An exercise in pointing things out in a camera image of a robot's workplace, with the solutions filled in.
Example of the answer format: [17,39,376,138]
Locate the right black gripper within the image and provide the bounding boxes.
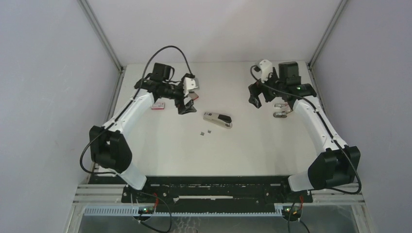
[248,68,285,108]

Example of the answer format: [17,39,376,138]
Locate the white slotted cable duct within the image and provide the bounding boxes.
[83,206,283,217]

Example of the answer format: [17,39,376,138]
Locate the right controller board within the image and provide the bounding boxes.
[282,208,301,216]

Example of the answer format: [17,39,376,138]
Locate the left controller board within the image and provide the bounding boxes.
[138,207,155,215]

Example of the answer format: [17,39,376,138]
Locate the aluminium frame rails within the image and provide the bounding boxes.
[72,184,365,205]

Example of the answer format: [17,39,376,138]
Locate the open red staple box tray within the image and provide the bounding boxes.
[189,92,199,101]

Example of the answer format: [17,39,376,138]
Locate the black silver stapler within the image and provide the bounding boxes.
[203,112,233,129]

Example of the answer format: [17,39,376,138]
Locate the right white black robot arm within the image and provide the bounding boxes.
[248,60,362,202]

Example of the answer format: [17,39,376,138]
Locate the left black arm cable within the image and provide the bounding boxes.
[79,45,195,176]

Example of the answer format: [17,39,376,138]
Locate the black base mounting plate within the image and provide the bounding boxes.
[121,175,313,212]

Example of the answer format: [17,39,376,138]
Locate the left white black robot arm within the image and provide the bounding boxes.
[87,63,199,202]

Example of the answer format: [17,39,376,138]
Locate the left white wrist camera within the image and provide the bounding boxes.
[183,77,200,97]

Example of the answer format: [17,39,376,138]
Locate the red staple box sleeve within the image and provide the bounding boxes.
[151,102,165,110]

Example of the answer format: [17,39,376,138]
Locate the controller board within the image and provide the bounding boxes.
[282,208,301,216]
[138,207,155,215]

